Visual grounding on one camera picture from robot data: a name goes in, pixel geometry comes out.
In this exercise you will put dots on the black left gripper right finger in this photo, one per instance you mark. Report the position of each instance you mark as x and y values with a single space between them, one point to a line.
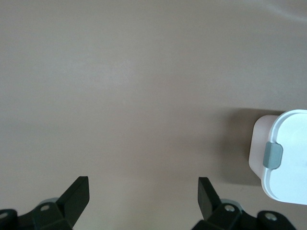
209 201

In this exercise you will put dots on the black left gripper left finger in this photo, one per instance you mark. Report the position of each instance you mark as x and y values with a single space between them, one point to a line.
72 203

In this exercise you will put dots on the white box lid grey clips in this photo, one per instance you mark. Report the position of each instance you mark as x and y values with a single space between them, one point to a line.
292 143

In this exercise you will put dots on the brown table mat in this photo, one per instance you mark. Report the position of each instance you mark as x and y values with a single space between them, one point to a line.
144 95

